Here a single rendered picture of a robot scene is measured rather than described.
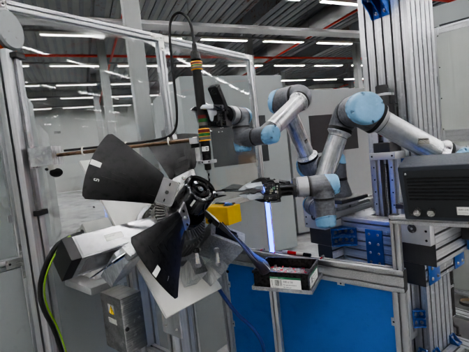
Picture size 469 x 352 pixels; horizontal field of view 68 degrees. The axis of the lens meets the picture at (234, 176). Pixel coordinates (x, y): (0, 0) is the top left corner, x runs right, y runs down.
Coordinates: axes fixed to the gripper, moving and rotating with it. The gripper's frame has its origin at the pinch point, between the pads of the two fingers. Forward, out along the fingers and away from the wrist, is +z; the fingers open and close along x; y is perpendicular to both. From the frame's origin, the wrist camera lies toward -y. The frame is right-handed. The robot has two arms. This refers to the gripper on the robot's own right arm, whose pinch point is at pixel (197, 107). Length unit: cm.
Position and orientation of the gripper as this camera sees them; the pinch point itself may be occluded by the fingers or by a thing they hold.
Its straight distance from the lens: 127.8
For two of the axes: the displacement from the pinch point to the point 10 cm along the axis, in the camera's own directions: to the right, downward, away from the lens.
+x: -8.5, 0.6, 5.2
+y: 1.1, 9.9, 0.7
